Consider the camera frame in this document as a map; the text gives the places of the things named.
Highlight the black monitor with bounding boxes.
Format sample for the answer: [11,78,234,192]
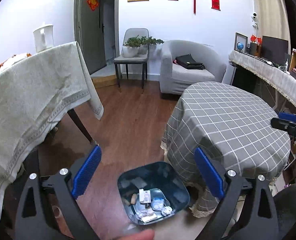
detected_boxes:
[261,35,289,64]

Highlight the person's left hand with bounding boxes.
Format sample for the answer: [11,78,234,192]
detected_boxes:
[108,229,155,240]

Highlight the dark grey door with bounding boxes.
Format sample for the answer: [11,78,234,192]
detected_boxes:
[74,0,120,78]

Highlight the grey armchair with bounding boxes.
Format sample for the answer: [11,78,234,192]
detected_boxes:
[159,40,227,95]

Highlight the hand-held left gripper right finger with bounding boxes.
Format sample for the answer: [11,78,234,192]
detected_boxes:
[193,147,279,240]

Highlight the side desk with fringed cloth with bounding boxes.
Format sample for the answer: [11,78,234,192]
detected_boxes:
[229,50,296,115]

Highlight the flat brown cardboard box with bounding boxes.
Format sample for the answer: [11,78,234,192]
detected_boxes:
[92,74,118,88]

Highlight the white kettle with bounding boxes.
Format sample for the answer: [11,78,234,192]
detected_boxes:
[33,24,54,53]

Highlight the picture frame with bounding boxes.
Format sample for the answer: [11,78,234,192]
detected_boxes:
[234,32,248,53]

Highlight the round table, grey checked cloth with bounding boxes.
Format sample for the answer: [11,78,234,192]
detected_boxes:
[160,81,291,218]

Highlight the black bag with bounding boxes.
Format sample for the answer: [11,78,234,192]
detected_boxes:
[175,54,206,70]

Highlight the clear round plastic lid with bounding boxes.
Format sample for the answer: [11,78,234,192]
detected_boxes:
[151,197,169,210]

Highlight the dark teal trash bin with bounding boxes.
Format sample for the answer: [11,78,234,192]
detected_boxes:
[117,162,190,226]

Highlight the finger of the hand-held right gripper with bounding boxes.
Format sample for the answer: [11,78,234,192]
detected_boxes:
[278,112,296,123]
[271,117,296,140]

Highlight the white cardboard box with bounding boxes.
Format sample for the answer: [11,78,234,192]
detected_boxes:
[139,189,151,204]

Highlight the brown wooden speaker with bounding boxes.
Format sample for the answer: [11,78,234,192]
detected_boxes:
[249,42,262,57]

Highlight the dark wooden table leg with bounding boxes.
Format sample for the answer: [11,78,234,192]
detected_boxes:
[67,109,98,145]

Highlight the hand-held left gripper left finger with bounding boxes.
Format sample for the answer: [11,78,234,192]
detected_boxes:
[14,145,102,240]

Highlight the person's grey trouser leg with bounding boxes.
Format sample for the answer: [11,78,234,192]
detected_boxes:
[273,184,296,240]

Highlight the grey chair black legs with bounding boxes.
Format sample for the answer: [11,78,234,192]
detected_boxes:
[114,28,149,94]

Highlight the beige curtain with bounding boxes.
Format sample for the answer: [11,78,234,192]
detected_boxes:
[253,0,291,53]

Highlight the potted plant white pot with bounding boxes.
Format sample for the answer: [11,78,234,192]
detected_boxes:
[122,36,164,57]

